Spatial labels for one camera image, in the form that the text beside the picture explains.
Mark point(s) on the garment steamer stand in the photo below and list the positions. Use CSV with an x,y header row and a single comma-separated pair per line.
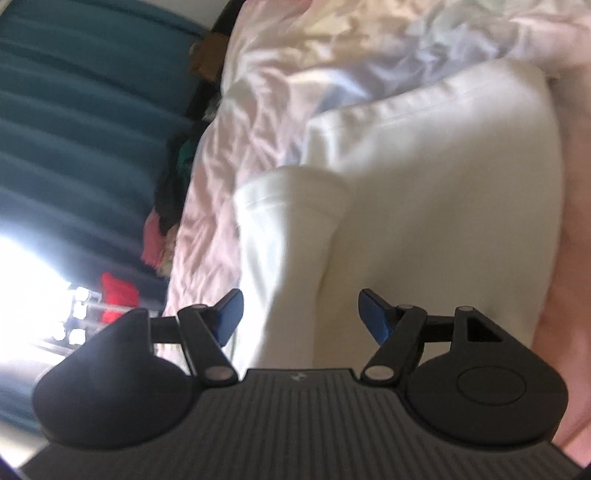
x,y
87,314

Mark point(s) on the pink pastel duvet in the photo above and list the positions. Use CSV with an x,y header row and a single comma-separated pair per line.
x,y
290,61

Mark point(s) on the white track pants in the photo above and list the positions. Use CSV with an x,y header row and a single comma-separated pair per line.
x,y
444,196

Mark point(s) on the teal curtain right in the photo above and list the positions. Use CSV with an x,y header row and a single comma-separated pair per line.
x,y
91,94

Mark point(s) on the red bag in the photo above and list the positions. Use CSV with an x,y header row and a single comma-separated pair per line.
x,y
118,292

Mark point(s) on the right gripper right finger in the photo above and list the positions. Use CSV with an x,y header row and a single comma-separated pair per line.
x,y
398,331

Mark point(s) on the pile of clothes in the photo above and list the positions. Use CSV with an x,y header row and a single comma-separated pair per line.
x,y
162,223

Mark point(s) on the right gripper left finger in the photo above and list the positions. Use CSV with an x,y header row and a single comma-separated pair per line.
x,y
204,331

